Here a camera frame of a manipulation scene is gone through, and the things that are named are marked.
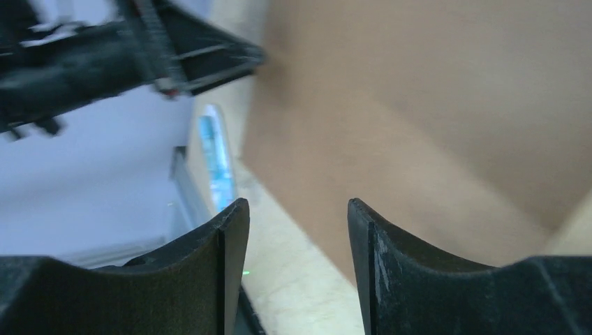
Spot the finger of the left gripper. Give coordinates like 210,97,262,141
152,1,265,96

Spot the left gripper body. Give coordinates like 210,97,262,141
1,1,178,140

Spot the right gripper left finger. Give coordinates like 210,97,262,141
1,198,249,334

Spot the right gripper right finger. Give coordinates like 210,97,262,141
347,198,591,334

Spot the brown backing board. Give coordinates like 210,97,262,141
242,1,591,277

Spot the blue white tape dispenser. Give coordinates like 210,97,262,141
197,104,237,212

